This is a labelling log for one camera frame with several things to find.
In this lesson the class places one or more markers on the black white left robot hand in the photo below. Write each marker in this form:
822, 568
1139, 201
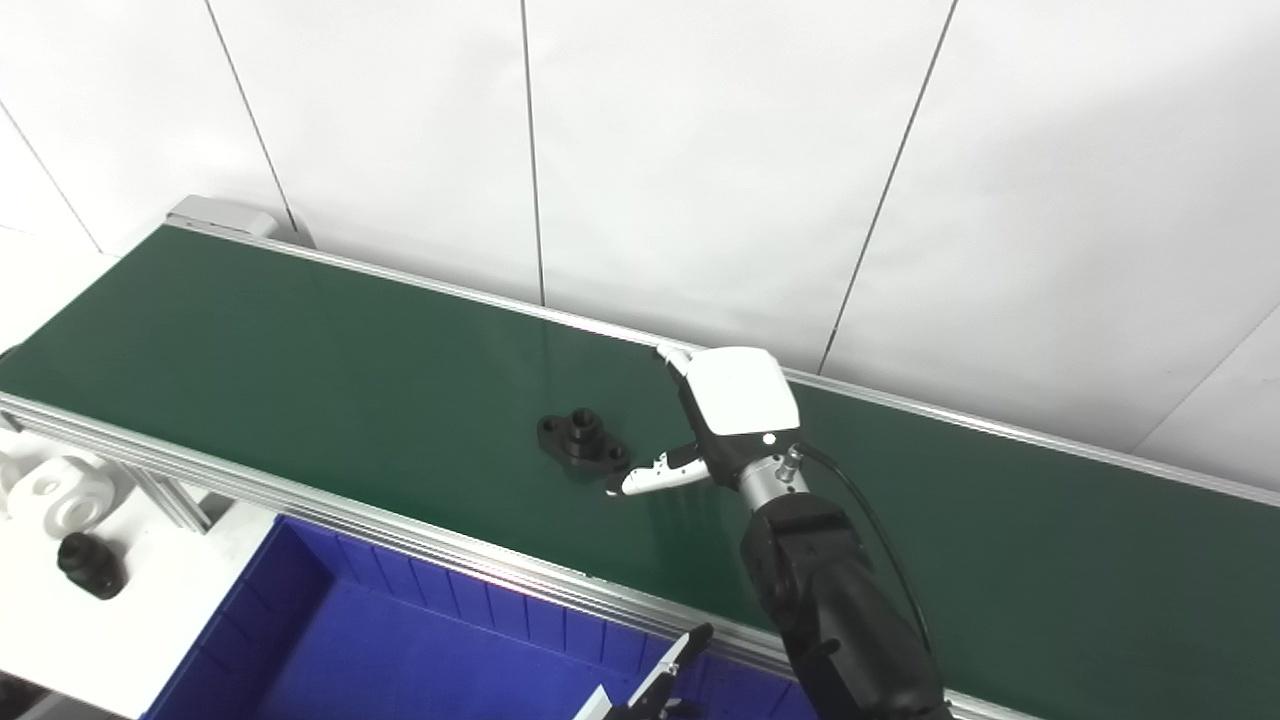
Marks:
640, 695

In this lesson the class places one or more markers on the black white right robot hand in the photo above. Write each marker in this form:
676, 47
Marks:
740, 400

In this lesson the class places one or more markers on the black flanged machine part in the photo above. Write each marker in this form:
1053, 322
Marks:
580, 445

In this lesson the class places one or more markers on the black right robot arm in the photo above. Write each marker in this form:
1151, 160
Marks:
840, 600

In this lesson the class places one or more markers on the blue plastic bin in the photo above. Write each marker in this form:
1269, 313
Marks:
400, 660

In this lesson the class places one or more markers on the green conveyor belt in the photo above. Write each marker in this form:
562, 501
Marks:
300, 500
300, 380

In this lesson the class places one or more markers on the aluminium conveyor leg strut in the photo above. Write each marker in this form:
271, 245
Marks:
170, 500

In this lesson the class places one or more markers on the small black round part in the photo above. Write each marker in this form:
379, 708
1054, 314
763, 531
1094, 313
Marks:
90, 568

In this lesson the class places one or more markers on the white round machine part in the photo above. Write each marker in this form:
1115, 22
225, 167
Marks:
60, 495

